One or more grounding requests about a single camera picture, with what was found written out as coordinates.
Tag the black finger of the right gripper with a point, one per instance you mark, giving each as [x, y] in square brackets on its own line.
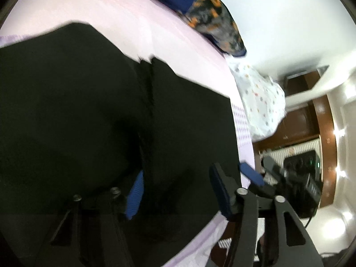
[255, 177]

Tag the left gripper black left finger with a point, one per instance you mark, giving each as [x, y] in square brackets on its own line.
[92, 232]

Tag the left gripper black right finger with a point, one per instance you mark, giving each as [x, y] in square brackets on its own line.
[267, 231]

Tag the black pants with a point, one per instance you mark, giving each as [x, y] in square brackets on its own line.
[78, 117]

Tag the white radiator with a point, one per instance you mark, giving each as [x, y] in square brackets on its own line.
[282, 153]

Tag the dark wooden cabinet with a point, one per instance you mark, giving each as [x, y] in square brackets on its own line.
[309, 121]

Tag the white confetti patterned duvet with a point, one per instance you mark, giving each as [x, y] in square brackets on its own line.
[263, 100]

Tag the pink purple checked bedsheet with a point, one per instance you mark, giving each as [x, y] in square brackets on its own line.
[143, 30]

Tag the blue floral plush blanket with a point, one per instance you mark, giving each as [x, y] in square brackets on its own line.
[212, 19]

